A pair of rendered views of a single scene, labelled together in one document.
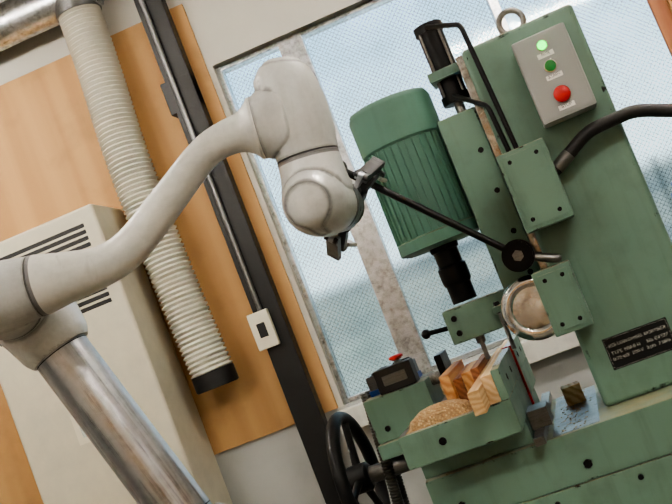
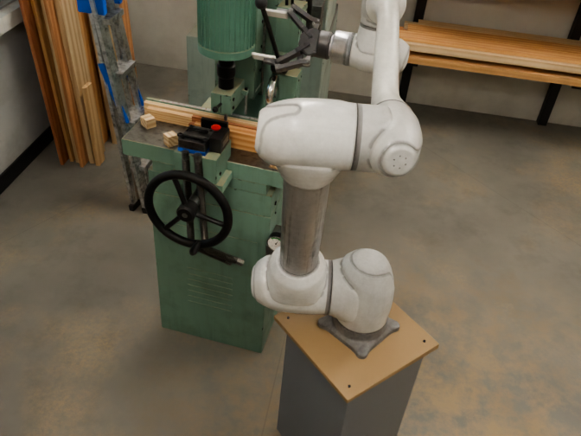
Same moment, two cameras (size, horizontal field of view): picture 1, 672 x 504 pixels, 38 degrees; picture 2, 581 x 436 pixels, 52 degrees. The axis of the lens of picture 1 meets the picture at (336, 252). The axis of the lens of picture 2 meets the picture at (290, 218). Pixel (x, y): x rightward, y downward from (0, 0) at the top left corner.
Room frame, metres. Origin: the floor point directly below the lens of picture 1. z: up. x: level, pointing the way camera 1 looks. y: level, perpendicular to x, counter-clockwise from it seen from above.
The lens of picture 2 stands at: (1.75, 1.56, 1.95)
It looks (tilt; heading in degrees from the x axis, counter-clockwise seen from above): 38 degrees down; 269
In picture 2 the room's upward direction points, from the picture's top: 5 degrees clockwise
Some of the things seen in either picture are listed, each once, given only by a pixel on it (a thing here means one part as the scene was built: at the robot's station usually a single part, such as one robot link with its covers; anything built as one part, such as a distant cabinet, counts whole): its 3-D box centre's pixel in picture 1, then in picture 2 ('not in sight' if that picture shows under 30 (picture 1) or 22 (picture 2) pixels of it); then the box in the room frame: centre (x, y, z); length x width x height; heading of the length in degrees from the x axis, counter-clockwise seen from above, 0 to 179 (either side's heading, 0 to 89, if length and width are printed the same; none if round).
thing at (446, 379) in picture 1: (456, 382); (227, 137); (1.94, -0.13, 0.93); 0.23 x 0.02 x 0.06; 167
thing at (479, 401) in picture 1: (492, 375); (236, 130); (1.91, -0.20, 0.92); 0.65 x 0.02 x 0.04; 167
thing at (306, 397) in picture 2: not in sight; (344, 389); (1.49, 0.37, 0.30); 0.30 x 0.30 x 0.60; 37
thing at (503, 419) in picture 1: (454, 413); (213, 156); (1.98, -0.10, 0.87); 0.61 x 0.30 x 0.06; 167
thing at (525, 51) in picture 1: (553, 76); not in sight; (1.74, -0.49, 1.40); 0.10 x 0.06 x 0.16; 77
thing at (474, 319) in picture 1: (483, 319); (228, 97); (1.95, -0.23, 1.03); 0.14 x 0.07 x 0.09; 77
